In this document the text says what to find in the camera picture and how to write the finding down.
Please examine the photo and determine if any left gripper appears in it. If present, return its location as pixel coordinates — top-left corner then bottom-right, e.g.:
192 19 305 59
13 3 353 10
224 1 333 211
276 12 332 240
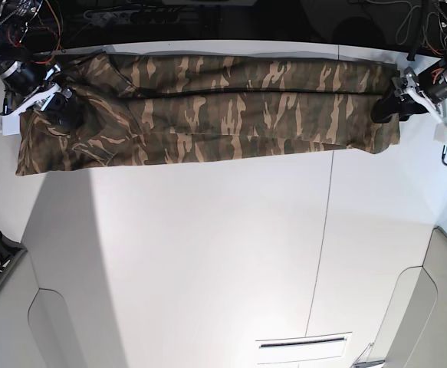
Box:
370 67 447 125

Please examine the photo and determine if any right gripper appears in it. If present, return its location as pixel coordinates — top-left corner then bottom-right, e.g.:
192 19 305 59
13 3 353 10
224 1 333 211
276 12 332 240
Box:
2 71 81 129

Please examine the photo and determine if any camouflage T-shirt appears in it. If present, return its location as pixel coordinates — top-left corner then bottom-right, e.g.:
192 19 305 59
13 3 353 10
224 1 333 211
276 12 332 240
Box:
16 53 400 176

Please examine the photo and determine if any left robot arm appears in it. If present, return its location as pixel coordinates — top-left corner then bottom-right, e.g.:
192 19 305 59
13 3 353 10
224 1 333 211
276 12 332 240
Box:
371 1 447 123

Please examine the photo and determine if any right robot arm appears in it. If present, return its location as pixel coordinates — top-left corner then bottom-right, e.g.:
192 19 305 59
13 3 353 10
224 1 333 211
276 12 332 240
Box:
0 1 81 136

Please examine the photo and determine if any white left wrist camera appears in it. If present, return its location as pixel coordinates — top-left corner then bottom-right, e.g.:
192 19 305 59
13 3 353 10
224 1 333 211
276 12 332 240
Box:
433 124 447 146

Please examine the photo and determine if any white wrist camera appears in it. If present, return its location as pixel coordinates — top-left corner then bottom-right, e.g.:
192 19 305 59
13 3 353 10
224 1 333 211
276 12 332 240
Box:
0 113 21 136
433 124 447 146

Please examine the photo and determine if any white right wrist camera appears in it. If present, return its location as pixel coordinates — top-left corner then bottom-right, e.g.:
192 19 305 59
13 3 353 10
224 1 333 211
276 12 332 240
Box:
0 113 21 136

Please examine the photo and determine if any grey cable bundle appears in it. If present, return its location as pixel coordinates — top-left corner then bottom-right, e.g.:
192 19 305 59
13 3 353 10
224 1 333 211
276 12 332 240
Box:
393 0 447 47

